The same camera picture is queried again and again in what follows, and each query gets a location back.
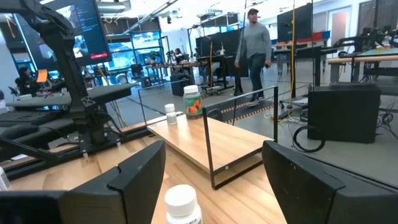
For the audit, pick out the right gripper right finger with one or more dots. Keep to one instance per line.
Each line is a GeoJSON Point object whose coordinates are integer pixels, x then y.
{"type": "Point", "coordinates": [311, 193]}

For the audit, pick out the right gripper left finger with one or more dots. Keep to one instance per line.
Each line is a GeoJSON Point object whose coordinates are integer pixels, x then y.
{"type": "Point", "coordinates": [130, 193]}

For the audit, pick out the white bottle yellow striped label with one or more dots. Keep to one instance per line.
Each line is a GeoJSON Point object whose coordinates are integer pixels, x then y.
{"type": "Point", "coordinates": [182, 202]}

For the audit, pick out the small white medicine bottle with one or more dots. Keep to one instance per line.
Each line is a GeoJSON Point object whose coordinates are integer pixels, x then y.
{"type": "Point", "coordinates": [170, 115]}

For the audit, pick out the white-capped bottle orange fruit label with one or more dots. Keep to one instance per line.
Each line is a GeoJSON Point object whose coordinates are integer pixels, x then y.
{"type": "Point", "coordinates": [192, 102]}

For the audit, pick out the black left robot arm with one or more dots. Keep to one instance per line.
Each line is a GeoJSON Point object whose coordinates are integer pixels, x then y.
{"type": "Point", "coordinates": [71, 77]}

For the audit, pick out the black box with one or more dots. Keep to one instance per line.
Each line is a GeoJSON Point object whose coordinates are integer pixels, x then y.
{"type": "Point", "coordinates": [342, 115]}

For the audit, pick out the grey workstation desk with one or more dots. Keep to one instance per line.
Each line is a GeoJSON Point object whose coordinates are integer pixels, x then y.
{"type": "Point", "coordinates": [59, 126]}

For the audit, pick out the black mat orange hazard stripes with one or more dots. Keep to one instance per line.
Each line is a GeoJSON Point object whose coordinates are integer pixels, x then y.
{"type": "Point", "coordinates": [248, 115]}

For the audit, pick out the black backlit keyboard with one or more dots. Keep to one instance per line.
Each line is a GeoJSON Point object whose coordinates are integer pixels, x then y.
{"type": "Point", "coordinates": [25, 117]}

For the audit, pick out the background wood-edged table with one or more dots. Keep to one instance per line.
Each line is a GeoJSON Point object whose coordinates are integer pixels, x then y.
{"type": "Point", "coordinates": [357, 59]}

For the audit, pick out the person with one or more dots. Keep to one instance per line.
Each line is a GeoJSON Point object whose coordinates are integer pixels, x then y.
{"type": "Point", "coordinates": [255, 43]}
{"type": "Point", "coordinates": [25, 77]}
{"type": "Point", "coordinates": [178, 56]}

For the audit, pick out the black background monitor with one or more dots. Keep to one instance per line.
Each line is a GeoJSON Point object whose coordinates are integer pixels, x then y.
{"type": "Point", "coordinates": [300, 25]}

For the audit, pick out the large workstation monitor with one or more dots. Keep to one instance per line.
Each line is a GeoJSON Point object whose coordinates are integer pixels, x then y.
{"type": "Point", "coordinates": [84, 31]}

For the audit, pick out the thin black pole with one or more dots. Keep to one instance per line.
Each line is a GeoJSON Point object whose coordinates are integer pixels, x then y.
{"type": "Point", "coordinates": [244, 15]}

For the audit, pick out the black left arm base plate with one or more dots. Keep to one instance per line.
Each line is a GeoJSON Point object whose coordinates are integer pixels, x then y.
{"type": "Point", "coordinates": [99, 140]}

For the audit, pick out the wooden shelf black metal frame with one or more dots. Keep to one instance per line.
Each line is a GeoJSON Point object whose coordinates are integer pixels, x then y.
{"type": "Point", "coordinates": [211, 140]}

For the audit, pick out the black aluminium table frame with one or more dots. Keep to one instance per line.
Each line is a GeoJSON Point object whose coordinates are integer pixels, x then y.
{"type": "Point", "coordinates": [37, 166]}

